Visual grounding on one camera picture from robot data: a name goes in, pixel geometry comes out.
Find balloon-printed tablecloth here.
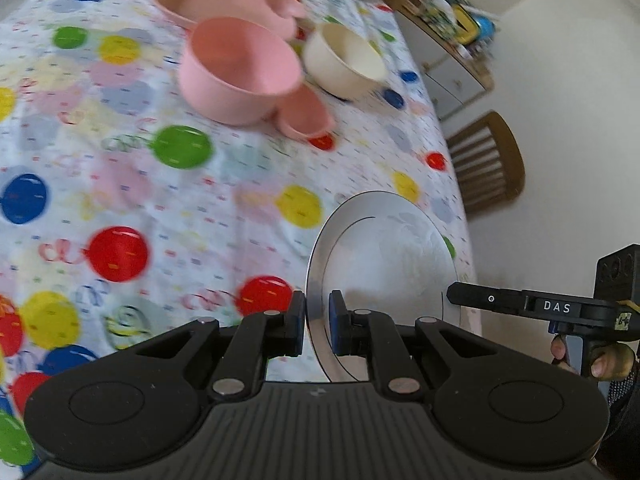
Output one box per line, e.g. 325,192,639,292
0,0,477,480

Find wooden chair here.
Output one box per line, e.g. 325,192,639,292
445,110,526,221

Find person's right forearm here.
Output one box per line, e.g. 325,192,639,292
595,360,640,479

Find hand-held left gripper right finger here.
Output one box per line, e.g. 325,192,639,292
327,290,495,397

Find cream bowl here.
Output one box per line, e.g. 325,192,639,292
303,22,389,101

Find white cabinet with wooden top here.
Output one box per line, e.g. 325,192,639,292
395,0,496,122

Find large pink bowl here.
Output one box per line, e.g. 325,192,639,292
178,16,304,126

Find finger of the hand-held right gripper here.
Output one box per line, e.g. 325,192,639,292
446,281,527,317

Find person's right hand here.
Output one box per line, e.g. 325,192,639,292
550,334,638,382

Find pink heart-shaped bowl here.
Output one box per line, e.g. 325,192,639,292
276,85,335,141

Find white round plate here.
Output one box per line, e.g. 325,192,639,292
305,191,484,384

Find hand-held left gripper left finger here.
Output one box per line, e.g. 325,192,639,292
134,290,306,403

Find yellow container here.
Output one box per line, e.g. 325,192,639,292
452,7,483,43

